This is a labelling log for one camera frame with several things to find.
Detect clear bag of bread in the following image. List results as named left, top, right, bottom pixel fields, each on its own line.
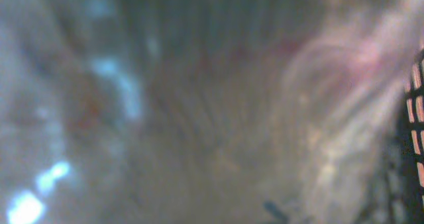
left=1, top=0, right=423, bottom=223

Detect grey plastic basket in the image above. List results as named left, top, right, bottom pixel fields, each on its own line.
left=364, top=48, right=424, bottom=224

